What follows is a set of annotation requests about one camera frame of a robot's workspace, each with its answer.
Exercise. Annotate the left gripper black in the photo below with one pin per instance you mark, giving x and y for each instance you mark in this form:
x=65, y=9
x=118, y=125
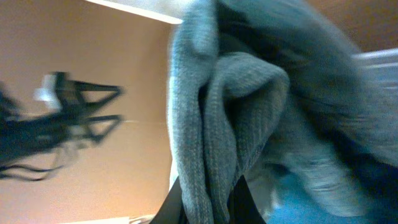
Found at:
x=66, y=98

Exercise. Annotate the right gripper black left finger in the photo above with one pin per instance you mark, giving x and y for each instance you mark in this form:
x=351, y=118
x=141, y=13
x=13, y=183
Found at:
x=172, y=210

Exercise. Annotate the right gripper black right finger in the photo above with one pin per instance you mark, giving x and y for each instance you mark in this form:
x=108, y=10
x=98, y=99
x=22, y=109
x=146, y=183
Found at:
x=241, y=206

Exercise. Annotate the teal blue shirt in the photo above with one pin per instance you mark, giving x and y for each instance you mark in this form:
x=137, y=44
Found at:
x=380, y=180

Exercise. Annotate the light blue jeans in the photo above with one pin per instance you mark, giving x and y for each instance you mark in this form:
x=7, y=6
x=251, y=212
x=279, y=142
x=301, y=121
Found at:
x=256, y=85

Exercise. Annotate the clear plastic storage container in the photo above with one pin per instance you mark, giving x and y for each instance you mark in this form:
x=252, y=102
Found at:
x=380, y=67

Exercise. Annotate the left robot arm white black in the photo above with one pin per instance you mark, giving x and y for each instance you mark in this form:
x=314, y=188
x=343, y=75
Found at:
x=21, y=138

